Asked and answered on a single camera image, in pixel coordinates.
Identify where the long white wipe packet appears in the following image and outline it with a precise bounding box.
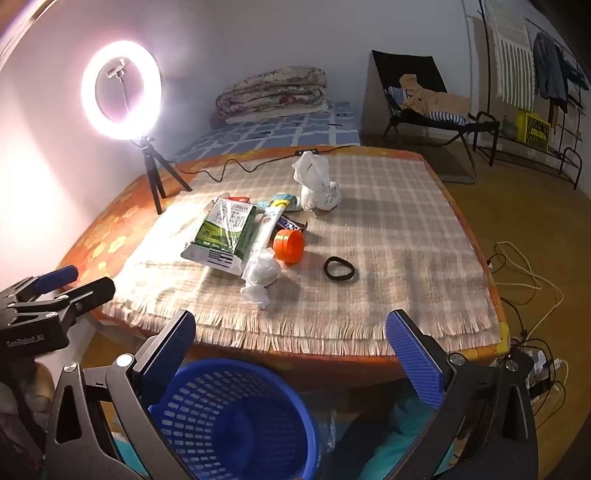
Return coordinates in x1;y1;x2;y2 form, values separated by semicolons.
252;194;296;259

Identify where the tan cloth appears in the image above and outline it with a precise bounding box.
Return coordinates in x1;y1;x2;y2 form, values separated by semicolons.
399;74;469;114

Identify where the dark hanging jacket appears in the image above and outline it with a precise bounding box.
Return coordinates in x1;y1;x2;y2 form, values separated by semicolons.
532;33;591;100

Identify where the blue plastic basket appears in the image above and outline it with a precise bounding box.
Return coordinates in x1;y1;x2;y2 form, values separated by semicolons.
148;357;320;480

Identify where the green milk carton pack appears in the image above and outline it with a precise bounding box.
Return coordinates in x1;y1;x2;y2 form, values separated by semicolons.
181;196;258;275

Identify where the black metal clothes rack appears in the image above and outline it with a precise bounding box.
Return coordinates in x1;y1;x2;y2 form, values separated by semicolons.
475;0;585;190

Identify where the blue patterned bed sheet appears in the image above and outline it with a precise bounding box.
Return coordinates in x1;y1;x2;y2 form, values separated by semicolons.
173;102;362;162

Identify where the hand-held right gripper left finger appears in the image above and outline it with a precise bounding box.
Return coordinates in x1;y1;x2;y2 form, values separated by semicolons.
44;310;197;480

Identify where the black hair tie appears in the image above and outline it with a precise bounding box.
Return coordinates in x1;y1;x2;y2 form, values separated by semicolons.
323;256;356;282

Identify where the beige checked blanket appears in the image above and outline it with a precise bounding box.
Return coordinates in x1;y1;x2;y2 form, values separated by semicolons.
100;152;505;358

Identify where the black folding chair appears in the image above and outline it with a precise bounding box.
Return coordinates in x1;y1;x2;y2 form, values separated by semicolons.
369;50;499;185

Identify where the white plastic bag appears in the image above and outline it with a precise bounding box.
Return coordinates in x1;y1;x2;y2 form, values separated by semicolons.
292;151;342;212

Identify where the teal cloth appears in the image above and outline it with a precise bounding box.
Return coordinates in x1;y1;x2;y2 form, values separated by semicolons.
360;392;444;480

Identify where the white ring light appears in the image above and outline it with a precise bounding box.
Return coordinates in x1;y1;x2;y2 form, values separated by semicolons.
81;41;163;139

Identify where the blue striped cloth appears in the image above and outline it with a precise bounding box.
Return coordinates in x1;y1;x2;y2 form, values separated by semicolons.
388;87;467;126

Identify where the green striped towel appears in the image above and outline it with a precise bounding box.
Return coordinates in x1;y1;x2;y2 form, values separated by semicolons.
489;0;539;107

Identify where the power strip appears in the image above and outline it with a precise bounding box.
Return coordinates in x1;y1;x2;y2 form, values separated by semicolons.
508;348;568;398

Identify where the folded floral quilt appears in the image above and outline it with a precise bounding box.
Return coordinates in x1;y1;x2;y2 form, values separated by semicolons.
216;66;329;123

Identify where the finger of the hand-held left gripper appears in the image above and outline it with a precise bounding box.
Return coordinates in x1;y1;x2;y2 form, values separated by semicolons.
10;265;79;303
46;276;116;324

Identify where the orange plastic cup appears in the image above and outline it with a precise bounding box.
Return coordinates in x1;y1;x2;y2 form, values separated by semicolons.
272;230;305;265

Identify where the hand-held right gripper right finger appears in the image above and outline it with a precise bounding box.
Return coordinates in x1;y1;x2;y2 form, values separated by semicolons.
385;309;540;480

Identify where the black power cable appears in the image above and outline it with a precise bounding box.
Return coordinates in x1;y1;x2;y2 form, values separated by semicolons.
164;147;363;183

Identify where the orange flowered cover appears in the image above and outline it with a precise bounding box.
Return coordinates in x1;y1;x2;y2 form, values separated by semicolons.
55;147;511;370

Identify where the yellow plastic crate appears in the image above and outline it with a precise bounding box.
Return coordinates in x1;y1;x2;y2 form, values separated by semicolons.
516;111;552;153

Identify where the white floor cable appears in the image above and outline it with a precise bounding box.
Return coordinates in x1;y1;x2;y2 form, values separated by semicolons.
489;240;566;342

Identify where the black tripod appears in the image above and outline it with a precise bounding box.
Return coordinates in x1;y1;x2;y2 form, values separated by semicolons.
134;136;192;215

